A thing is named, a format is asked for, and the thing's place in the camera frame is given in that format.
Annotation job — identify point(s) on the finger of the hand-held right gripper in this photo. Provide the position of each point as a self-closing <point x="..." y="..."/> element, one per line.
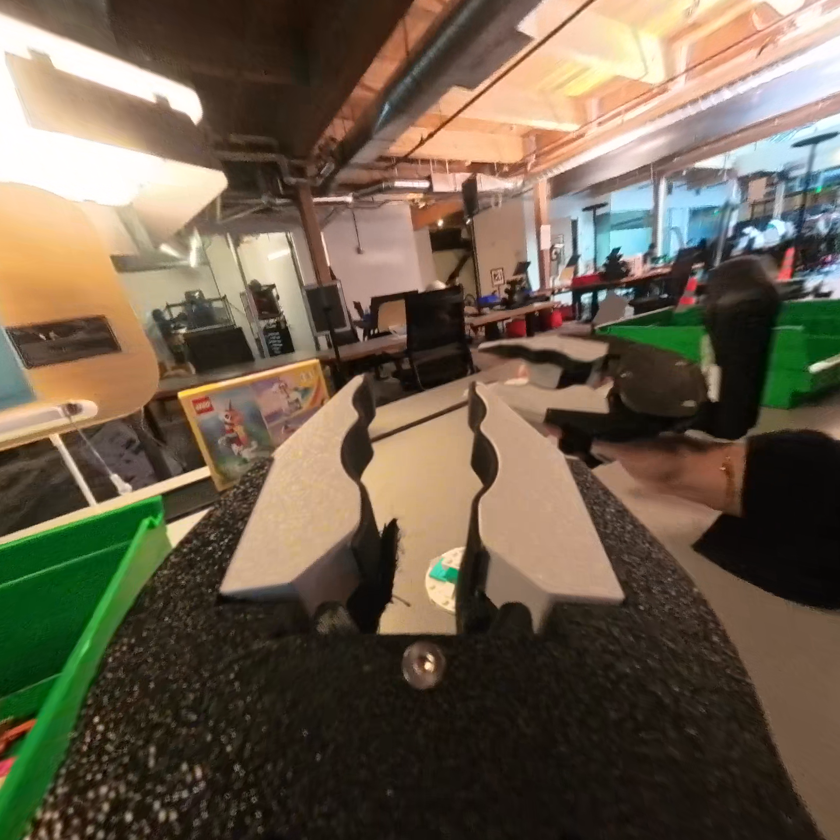
<point x="577" y="399"/>
<point x="558" y="349"/>

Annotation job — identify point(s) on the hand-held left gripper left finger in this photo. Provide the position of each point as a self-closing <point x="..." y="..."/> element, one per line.
<point x="302" y="512"/>

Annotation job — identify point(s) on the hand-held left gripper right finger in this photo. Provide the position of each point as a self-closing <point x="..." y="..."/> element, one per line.
<point x="544" y="525"/>

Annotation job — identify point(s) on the round white lego model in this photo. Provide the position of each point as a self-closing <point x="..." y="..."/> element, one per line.
<point x="443" y="581"/>

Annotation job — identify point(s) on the green plastic bin stack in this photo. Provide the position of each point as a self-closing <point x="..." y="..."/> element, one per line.
<point x="59" y="590"/>

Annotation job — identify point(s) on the light blue instruction booklet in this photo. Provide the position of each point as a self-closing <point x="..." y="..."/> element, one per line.
<point x="13" y="367"/>

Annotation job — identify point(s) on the yellow lego box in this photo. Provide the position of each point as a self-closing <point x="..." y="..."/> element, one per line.
<point x="243" y="420"/>

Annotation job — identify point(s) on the person's right hand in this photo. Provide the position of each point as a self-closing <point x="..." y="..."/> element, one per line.
<point x="682" y="466"/>

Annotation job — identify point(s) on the black office chair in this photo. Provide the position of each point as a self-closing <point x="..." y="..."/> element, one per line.
<point x="436" y="334"/>

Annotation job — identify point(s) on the grey framed monitor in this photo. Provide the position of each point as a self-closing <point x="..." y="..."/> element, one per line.
<point x="326" y="307"/>

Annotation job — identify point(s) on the wooden book stand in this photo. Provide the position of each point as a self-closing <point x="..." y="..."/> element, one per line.
<point x="72" y="262"/>

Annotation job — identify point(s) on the bright studio light panel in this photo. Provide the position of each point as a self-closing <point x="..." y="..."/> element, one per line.
<point x="98" y="151"/>

